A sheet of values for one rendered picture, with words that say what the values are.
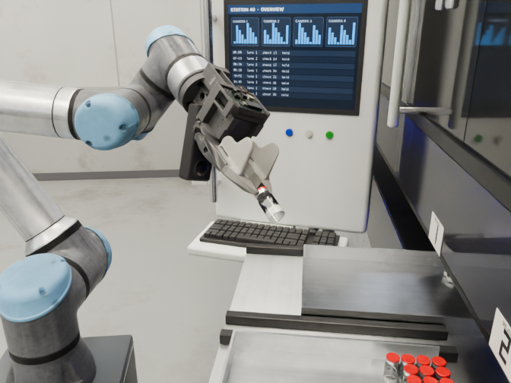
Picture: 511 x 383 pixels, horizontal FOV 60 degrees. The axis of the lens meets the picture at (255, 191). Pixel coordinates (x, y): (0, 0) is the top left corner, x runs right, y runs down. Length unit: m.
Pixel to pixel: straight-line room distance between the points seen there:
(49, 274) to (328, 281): 0.56
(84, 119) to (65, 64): 3.91
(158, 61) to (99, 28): 3.71
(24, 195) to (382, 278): 0.75
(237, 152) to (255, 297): 0.44
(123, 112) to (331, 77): 0.78
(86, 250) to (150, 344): 1.40
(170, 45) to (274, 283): 0.54
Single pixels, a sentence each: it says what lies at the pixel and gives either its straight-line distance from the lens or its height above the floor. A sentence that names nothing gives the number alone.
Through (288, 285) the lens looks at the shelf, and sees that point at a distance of 0.99.
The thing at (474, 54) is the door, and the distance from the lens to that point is 0.86.
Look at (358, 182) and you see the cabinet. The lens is 1.36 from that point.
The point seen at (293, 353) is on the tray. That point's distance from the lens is 0.81.
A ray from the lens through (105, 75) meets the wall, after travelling 4.47.
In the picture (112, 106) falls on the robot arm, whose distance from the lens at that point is 0.63.
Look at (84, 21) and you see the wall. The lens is 4.49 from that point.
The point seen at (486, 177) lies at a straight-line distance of 0.73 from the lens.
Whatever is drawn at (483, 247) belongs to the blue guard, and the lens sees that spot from 0.74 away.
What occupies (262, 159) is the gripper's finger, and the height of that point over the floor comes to 1.23.
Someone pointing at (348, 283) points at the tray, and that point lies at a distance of 1.01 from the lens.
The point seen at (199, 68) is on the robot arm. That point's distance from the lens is 0.69.
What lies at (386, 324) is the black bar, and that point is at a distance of 0.87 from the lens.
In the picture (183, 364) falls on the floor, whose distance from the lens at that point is 2.15.
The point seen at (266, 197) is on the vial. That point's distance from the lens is 0.56.
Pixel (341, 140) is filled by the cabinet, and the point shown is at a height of 1.10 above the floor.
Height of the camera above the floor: 1.40
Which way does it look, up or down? 20 degrees down
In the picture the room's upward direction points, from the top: straight up
